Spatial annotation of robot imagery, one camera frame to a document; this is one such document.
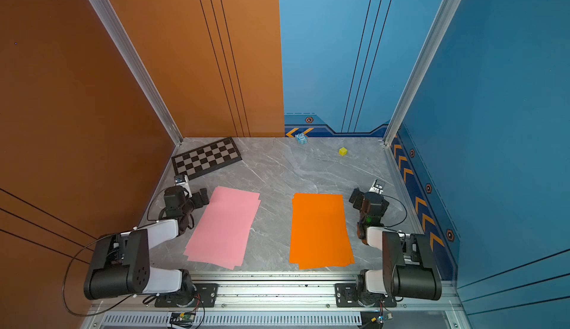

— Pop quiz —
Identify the pink paper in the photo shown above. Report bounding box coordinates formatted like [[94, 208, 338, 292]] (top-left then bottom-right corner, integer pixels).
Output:
[[184, 187, 261, 270]]

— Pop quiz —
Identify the orange curved paper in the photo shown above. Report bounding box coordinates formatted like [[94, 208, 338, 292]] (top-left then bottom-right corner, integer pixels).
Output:
[[289, 193, 355, 270]]

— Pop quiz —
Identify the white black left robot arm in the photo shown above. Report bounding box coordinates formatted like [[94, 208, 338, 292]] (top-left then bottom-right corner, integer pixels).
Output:
[[83, 185, 209, 307]]

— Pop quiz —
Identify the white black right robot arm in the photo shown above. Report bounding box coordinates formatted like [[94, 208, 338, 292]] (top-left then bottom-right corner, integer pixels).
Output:
[[349, 186, 442, 308]]

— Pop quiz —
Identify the black grey chessboard case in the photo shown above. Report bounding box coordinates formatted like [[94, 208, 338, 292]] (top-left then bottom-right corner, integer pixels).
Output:
[[172, 137, 242, 180]]

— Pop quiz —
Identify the small blue toy box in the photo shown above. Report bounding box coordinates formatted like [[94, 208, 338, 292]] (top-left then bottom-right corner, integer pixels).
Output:
[[295, 133, 308, 144]]

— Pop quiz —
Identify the right green circuit board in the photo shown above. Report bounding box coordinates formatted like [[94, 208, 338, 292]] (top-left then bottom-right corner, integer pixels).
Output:
[[359, 311, 393, 329]]

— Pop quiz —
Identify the green circuit board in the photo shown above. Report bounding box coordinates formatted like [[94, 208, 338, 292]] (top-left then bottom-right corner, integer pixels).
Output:
[[359, 311, 393, 329], [169, 312, 198, 329]]

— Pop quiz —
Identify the left green circuit board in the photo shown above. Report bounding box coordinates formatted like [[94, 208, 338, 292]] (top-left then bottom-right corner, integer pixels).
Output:
[[169, 312, 198, 329]]

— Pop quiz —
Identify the ventilation grille strip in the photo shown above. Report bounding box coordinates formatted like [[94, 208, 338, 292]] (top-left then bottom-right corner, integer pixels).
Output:
[[99, 311, 362, 328]]

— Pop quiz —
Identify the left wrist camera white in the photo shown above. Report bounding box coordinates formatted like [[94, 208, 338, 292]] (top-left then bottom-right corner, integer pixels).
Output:
[[175, 174, 191, 197]]

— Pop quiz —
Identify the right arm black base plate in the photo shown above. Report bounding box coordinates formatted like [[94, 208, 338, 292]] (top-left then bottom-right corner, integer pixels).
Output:
[[334, 283, 397, 308]]

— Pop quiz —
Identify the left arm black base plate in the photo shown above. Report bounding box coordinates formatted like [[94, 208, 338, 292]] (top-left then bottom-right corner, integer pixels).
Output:
[[154, 283, 218, 308]]

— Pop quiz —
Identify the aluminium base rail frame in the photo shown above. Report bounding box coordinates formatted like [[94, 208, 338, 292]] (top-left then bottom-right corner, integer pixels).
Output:
[[82, 272, 470, 328]]

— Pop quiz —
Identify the left aluminium corner post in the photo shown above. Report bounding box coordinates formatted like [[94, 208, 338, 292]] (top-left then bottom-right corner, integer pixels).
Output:
[[88, 0, 183, 146]]

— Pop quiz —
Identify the aluminium corner post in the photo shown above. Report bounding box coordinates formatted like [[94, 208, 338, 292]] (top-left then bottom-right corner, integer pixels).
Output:
[[383, 0, 462, 147], [88, 0, 183, 146]]

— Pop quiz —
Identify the right aluminium corner post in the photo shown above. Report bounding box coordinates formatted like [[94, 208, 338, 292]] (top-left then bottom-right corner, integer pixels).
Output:
[[383, 0, 462, 147]]

